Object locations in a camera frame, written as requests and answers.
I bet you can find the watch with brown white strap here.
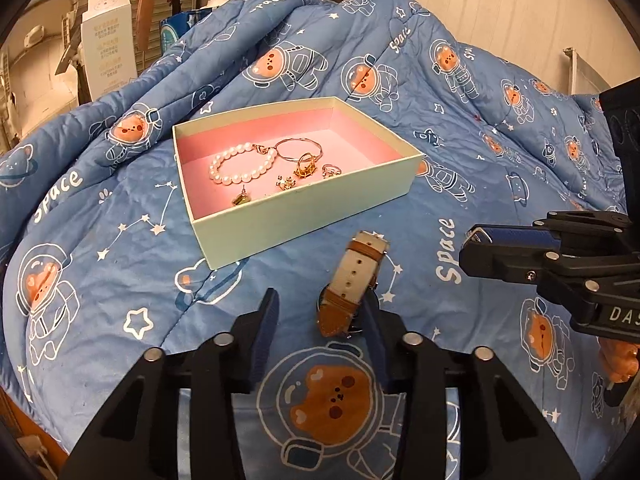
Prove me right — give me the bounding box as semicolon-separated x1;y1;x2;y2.
317;231;390;337

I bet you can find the rose gold bangle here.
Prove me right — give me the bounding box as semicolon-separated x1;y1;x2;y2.
273;136;323;162

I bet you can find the small gold earring cluster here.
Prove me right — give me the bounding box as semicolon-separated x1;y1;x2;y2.
276;176;296;191

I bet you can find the gold stud earring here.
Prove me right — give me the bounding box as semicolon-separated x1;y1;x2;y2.
232;186;252;207

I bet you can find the operator hand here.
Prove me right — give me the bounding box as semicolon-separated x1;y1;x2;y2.
599;338;639;384

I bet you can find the blue astronaut bear quilt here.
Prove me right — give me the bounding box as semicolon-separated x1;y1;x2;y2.
1;0;630;479

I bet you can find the green box pink interior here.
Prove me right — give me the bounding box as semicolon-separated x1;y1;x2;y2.
174;98;423;269

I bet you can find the white printed cardboard box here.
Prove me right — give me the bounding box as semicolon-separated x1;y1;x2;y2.
80;0;138;101

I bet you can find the blue tissue pack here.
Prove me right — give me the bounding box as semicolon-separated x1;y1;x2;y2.
160;8;213;54

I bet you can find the white pearl bracelet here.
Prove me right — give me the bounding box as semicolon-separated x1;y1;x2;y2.
207;142;278;187

